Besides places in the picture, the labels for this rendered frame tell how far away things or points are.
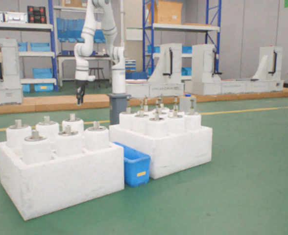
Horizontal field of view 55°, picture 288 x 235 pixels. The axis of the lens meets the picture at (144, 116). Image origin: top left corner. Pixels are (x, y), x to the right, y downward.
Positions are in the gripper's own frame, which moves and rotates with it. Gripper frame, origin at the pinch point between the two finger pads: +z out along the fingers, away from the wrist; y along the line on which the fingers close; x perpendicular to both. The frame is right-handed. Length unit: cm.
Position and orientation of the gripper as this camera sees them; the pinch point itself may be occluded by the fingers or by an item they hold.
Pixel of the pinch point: (80, 102)
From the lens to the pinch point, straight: 173.1
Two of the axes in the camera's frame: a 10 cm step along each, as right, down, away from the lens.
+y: -0.1, 2.6, -9.7
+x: 9.9, 1.2, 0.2
